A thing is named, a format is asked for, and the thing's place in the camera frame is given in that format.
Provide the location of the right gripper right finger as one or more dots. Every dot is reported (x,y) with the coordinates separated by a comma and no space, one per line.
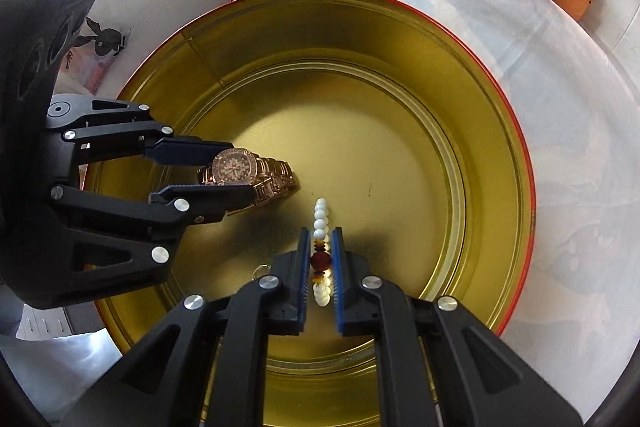
(438,364)

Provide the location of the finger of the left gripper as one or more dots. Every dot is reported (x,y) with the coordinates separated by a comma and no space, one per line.
(91,130)
(85,221)

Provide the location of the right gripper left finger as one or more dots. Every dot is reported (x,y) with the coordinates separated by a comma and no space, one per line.
(205,362)

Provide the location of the rose gold wristwatch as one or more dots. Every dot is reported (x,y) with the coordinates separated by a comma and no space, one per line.
(271,178)

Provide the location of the round gold red tin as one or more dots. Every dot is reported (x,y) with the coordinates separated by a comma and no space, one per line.
(378,109)

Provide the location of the white tablecloth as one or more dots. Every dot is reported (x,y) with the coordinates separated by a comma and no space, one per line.
(577,321)

